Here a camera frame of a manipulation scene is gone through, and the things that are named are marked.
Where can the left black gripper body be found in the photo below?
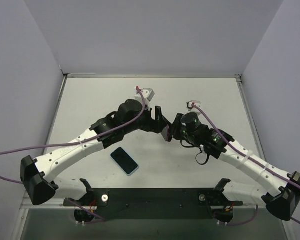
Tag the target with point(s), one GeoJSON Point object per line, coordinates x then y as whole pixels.
{"type": "Point", "coordinates": [155, 120]}

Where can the aluminium table frame rail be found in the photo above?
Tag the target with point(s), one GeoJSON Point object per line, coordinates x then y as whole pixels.
{"type": "Point", "coordinates": [162, 164]}

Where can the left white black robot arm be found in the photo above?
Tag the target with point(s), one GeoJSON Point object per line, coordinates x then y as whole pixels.
{"type": "Point", "coordinates": [39, 175]}

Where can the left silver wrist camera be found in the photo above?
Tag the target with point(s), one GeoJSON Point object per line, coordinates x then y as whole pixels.
{"type": "Point", "coordinates": [147, 94]}

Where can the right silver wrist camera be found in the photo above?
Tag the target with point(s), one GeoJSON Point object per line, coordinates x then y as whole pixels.
{"type": "Point", "coordinates": [191, 105]}

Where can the black phone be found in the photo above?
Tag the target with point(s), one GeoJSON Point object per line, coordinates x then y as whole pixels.
{"type": "Point", "coordinates": [167, 133]}

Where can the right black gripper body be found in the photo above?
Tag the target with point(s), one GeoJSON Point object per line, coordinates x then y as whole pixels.
{"type": "Point", "coordinates": [177, 126]}

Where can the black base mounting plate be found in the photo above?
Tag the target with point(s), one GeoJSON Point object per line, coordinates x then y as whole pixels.
{"type": "Point", "coordinates": [149, 203]}

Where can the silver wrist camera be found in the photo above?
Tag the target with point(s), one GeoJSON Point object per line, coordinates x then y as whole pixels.
{"type": "Point", "coordinates": [147, 94]}
{"type": "Point", "coordinates": [191, 105]}

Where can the phone in light blue case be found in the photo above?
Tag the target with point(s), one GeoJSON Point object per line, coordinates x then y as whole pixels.
{"type": "Point", "coordinates": [124, 161]}

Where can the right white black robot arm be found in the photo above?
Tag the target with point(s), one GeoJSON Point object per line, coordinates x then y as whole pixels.
{"type": "Point", "coordinates": [276, 190]}

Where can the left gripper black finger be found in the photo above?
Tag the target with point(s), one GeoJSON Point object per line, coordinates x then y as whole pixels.
{"type": "Point", "coordinates": [160, 120]}
{"type": "Point", "coordinates": [160, 128]}

